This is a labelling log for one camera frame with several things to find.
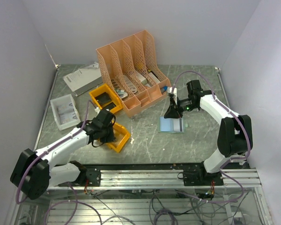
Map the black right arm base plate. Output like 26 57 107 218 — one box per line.
177 171 223 187

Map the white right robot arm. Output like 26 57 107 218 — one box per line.
164 80 253 186

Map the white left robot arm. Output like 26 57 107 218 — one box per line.
10 110 116 204

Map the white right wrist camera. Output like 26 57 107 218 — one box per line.
167 87 177 102

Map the yellow bin with black items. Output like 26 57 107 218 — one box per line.
89 84 123 114

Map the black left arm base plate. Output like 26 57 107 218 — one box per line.
70 171 101 187

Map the peach plastic file organizer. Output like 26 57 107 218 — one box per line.
96 30 171 117

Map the white paper booklet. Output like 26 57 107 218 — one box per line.
63 62 103 97

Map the white bin with cards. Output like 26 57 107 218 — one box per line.
50 94 81 131

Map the blue capped bottle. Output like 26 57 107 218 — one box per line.
160 86 168 94

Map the aluminium frame rail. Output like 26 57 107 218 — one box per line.
44 168 263 190

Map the white stapler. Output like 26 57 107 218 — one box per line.
117 90 128 100

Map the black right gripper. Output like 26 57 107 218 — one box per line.
164 96 197 119

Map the yellow bin with cards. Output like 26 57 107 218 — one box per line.
98 122 131 153

